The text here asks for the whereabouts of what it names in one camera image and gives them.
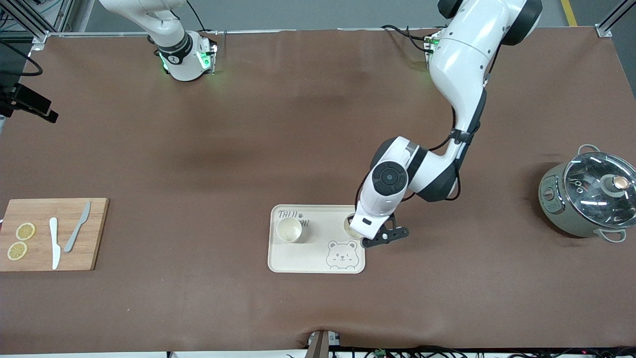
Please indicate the cream tray with bear print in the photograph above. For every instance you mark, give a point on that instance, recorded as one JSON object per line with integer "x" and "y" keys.
{"x": 308, "y": 253}

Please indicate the grey plastic knife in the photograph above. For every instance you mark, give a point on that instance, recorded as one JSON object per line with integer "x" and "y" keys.
{"x": 74, "y": 236}

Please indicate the wooden cutting board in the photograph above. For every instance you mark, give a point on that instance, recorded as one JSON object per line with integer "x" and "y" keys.
{"x": 39, "y": 209}

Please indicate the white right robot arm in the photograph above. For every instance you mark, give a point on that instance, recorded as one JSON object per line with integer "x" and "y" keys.
{"x": 181, "y": 59}

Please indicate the grey-green electric pot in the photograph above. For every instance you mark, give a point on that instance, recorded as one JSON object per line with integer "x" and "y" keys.
{"x": 556, "y": 209}

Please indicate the aluminium frame profile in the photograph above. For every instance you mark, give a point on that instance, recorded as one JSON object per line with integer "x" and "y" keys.
{"x": 616, "y": 16}

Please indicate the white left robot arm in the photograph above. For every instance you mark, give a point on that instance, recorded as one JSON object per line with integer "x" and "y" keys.
{"x": 462, "y": 59}

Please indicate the white plastic knife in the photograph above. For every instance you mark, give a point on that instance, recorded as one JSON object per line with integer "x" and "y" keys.
{"x": 54, "y": 248}

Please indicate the lemon slice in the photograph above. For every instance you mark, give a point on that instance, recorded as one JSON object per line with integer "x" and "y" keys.
{"x": 25, "y": 231}
{"x": 17, "y": 250}

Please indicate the aluminium frame profiles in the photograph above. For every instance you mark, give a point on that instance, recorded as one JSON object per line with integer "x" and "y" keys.
{"x": 27, "y": 20}

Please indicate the white IKEA cup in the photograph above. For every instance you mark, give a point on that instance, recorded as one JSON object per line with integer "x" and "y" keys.
{"x": 349, "y": 224}
{"x": 289, "y": 230}

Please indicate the brown table cover sheet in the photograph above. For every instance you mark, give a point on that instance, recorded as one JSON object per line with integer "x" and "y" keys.
{"x": 248, "y": 124}

